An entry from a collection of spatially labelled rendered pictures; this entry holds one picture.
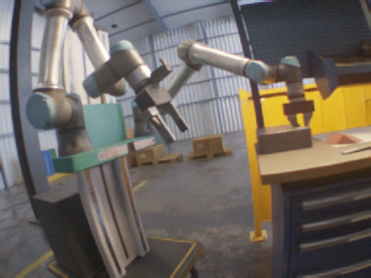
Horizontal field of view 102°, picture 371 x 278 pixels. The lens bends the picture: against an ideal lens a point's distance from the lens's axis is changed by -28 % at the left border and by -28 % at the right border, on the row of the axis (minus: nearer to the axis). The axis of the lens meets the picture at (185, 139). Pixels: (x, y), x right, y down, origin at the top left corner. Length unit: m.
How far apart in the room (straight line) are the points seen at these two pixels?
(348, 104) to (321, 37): 0.89
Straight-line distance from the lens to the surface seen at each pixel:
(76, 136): 0.79
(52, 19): 0.79
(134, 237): 1.34
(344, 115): 1.88
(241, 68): 0.79
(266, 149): 0.74
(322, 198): 0.60
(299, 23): 1.15
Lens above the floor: 1.11
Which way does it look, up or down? 5 degrees down
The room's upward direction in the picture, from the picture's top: 10 degrees counter-clockwise
